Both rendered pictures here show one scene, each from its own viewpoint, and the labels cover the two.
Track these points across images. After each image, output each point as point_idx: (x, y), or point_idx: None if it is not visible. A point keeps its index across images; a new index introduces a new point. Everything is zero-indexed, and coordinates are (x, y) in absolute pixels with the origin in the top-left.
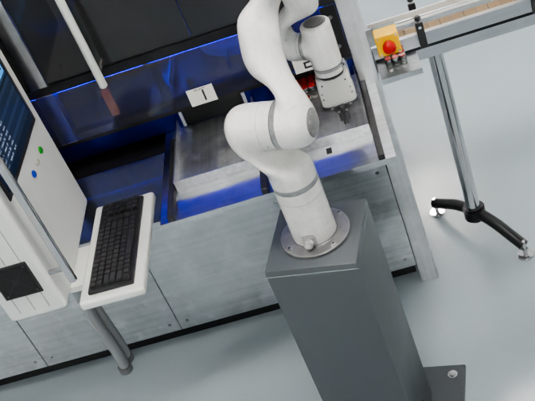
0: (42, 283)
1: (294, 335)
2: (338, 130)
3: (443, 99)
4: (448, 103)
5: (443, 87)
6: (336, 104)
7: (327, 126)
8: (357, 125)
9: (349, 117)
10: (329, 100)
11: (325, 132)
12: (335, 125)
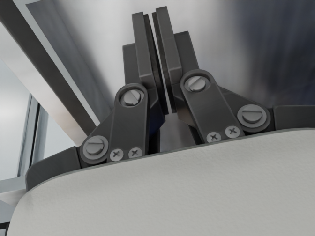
0: None
1: None
2: (204, 15)
3: (36, 119)
4: (31, 111)
5: (27, 137)
6: (219, 153)
7: (245, 52)
8: (120, 35)
9: (132, 49)
10: (303, 219)
11: (264, 18)
12: (214, 51)
